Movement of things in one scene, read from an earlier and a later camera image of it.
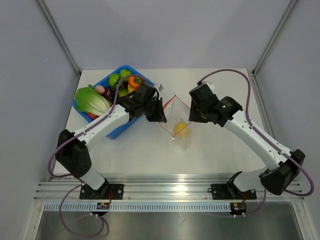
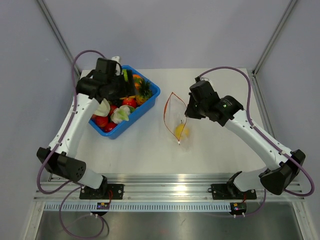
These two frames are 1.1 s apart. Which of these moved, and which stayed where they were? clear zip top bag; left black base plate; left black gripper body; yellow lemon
Moved: left black gripper body
Stayed: left black base plate; clear zip top bag; yellow lemon
